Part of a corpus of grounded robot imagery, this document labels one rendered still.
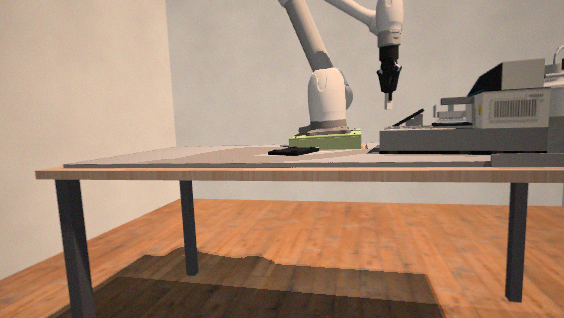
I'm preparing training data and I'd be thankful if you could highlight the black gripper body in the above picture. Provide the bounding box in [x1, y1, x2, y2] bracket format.
[379, 45, 399, 74]

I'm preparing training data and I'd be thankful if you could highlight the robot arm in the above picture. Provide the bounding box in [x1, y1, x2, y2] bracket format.
[278, 0, 403, 136]

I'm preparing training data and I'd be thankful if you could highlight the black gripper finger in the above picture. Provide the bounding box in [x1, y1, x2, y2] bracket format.
[377, 65, 387, 109]
[385, 63, 402, 109]

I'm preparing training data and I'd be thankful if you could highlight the black rectangular frame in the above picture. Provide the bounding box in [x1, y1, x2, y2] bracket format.
[268, 147, 319, 156]

